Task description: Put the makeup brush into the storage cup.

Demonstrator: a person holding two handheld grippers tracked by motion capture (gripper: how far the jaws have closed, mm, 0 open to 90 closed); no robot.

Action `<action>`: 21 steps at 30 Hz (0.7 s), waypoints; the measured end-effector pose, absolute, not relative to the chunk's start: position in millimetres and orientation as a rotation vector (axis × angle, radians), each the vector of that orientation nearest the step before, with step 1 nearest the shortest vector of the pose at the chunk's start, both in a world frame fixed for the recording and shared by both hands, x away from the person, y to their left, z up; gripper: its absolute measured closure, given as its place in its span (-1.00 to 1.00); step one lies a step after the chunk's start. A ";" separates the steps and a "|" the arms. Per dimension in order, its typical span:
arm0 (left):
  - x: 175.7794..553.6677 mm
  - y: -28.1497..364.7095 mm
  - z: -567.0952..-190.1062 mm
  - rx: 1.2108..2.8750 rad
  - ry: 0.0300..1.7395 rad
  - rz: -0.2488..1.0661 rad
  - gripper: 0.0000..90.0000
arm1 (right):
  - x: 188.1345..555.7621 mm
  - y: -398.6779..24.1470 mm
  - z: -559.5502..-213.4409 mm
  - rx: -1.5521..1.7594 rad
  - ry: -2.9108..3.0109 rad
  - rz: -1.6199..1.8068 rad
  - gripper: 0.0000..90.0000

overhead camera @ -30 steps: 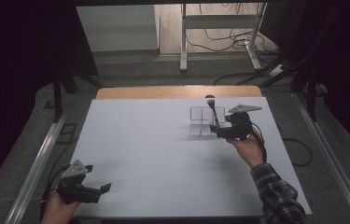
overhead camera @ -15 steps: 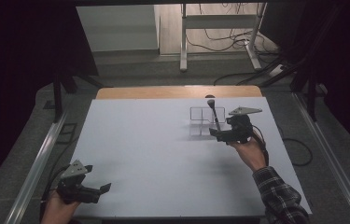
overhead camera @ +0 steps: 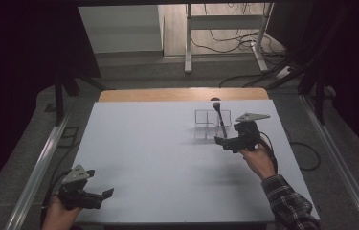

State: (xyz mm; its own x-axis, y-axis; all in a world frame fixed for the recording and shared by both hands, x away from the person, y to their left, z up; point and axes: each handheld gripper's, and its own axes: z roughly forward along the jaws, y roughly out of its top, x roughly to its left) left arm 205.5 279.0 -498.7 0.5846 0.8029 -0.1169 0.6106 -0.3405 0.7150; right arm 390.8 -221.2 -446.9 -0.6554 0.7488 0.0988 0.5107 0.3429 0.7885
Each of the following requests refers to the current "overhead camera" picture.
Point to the white cabinet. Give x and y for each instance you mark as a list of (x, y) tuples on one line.
[(119, 28)]

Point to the wooden table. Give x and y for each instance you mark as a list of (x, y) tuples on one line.
[(180, 95)]

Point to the person's plaid right sleeve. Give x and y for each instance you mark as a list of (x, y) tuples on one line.
[(290, 204)]

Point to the person's left hand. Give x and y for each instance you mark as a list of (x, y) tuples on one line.
[(59, 217)]

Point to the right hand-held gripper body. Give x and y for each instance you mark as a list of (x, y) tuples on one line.
[(247, 137)]

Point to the white table sheet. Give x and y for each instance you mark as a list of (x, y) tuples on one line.
[(154, 159)]

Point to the aluminium rail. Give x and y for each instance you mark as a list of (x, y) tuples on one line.
[(336, 159), (36, 174)]

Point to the clear acrylic organizer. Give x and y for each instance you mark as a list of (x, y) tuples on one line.
[(206, 124)]

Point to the white power strip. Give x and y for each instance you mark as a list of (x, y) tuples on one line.
[(284, 72)]

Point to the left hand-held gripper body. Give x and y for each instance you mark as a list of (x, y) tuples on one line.
[(75, 195)]

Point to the black metal stand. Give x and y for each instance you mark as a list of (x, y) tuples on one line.
[(319, 96), (59, 96)]

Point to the white desk frame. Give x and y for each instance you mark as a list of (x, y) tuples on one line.
[(221, 22)]

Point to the person's right hand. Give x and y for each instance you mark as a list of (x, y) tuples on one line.
[(258, 163)]

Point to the black makeup brush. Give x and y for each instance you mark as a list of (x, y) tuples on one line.
[(220, 119)]

